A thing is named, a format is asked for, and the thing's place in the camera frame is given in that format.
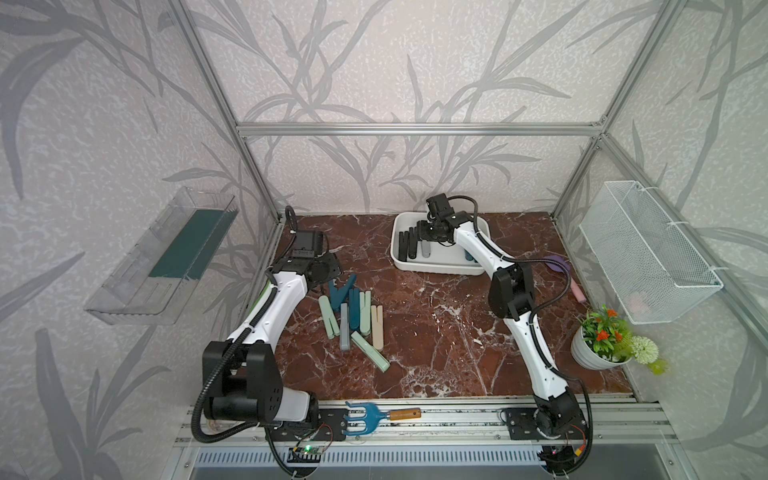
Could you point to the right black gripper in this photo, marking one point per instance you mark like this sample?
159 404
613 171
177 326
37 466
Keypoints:
422 231

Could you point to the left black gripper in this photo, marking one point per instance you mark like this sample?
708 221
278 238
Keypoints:
334 267

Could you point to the grey-blue pruning pliers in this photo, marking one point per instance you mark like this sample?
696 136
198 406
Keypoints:
425 248

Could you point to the teal pruning pliers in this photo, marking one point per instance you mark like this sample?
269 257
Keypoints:
354 309
468 257
339 295

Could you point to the mint pruning pliers diagonal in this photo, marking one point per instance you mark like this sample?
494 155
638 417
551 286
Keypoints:
371 352

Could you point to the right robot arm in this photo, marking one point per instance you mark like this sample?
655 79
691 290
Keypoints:
511 298

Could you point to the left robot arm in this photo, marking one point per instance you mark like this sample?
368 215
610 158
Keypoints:
242 386

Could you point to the white rectangular storage box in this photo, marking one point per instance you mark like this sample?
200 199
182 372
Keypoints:
442 259

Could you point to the open teal pruning pliers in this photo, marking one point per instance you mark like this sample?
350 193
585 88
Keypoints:
339 295

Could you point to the mint pruning pliers upright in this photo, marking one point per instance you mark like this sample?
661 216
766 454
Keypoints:
365 312

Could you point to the mint pruning pliers left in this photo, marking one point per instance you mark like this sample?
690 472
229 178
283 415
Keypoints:
328 316

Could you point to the grey pruning pliers left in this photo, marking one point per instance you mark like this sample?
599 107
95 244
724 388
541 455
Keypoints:
344 335

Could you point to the purple pink silicone spatula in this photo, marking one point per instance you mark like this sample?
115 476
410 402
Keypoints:
559 264

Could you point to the blue garden hand fork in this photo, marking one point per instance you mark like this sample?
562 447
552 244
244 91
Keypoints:
363 418

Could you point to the potted artificial flower plant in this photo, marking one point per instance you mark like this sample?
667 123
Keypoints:
604 341

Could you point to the clear plastic wall shelf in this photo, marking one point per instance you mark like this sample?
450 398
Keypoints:
158 276

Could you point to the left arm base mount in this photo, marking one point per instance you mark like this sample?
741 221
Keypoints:
330 427

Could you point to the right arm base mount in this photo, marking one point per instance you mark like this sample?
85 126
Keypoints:
534 423

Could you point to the white wire mesh basket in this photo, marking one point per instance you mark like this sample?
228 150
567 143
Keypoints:
654 269

